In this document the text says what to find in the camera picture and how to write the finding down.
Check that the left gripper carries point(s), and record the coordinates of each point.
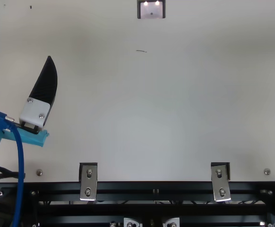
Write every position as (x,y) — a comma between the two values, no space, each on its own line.
(33,139)

